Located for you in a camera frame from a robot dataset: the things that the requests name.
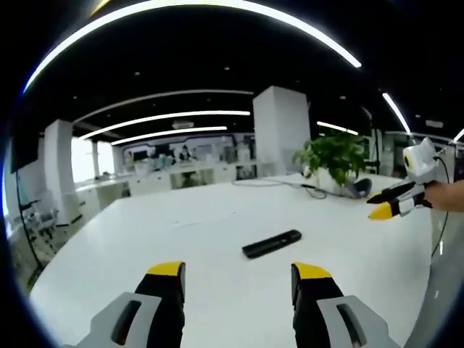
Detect person's right hand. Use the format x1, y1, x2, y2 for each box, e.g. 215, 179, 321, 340
423, 182, 449, 212

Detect black remote control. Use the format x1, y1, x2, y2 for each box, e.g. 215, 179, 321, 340
241, 229, 303, 259

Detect white square pillar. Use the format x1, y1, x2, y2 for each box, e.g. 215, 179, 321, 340
252, 86, 312, 178
43, 119, 75, 226

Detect cluttered white shelf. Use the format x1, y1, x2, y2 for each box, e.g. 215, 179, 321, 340
17, 200, 61, 255

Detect white office desk row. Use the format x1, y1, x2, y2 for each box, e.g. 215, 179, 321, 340
74, 162, 277, 204

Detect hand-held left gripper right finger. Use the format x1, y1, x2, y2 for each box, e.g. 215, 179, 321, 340
291, 261, 402, 348

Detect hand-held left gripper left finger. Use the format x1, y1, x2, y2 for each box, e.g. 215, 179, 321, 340
78, 260, 186, 348

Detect potted green plant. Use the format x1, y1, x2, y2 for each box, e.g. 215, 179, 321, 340
292, 132, 369, 190

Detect black stand pole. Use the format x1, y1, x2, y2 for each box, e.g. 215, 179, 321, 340
369, 107, 382, 175

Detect black table cable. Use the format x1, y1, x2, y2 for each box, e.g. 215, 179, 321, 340
231, 176, 329, 200

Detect bright window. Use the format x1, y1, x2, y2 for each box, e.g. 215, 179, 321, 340
70, 137, 117, 183

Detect dark rounded object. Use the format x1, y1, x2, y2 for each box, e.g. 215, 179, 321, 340
346, 178, 374, 199

